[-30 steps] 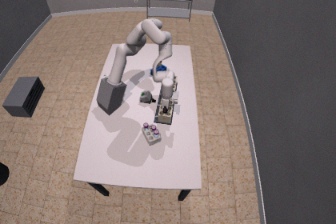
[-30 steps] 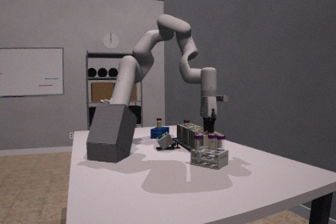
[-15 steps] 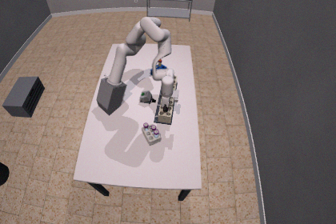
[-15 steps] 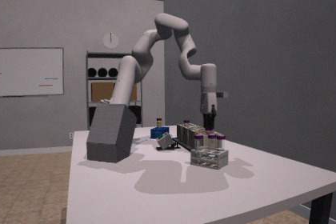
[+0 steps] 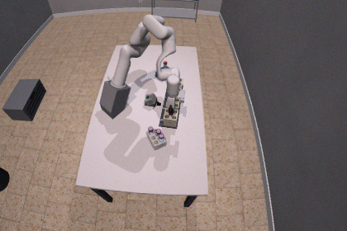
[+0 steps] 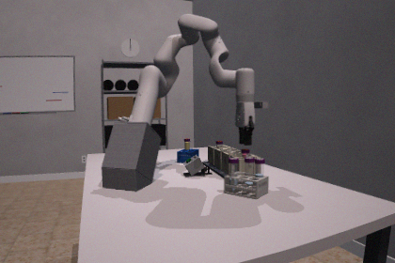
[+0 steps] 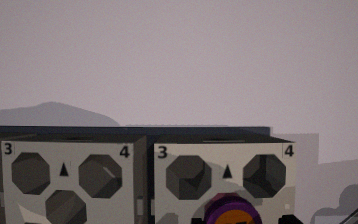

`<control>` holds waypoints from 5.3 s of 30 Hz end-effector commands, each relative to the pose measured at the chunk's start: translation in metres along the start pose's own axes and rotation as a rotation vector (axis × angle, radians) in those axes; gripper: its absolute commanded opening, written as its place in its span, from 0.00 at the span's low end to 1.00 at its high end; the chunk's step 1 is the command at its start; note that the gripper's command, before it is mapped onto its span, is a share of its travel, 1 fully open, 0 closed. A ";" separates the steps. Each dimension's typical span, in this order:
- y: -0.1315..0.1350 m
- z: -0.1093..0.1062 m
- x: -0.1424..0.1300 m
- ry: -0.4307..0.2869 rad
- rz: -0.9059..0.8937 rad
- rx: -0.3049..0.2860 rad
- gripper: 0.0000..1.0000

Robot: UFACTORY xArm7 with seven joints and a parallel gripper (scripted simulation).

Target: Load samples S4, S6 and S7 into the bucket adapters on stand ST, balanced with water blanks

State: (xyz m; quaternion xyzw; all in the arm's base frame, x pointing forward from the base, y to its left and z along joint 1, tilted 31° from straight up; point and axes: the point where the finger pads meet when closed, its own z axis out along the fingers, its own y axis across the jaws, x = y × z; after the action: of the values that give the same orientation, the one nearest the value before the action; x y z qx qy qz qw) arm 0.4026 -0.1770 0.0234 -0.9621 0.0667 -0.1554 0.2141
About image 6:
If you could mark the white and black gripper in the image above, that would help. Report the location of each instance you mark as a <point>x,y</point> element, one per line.
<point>245,115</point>

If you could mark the blue tube rack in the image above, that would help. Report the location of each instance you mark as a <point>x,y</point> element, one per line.
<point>186,154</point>

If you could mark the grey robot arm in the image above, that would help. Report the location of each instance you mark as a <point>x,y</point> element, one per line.
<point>153,84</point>

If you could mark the white tube rack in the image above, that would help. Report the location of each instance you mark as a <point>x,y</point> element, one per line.
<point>246,190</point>

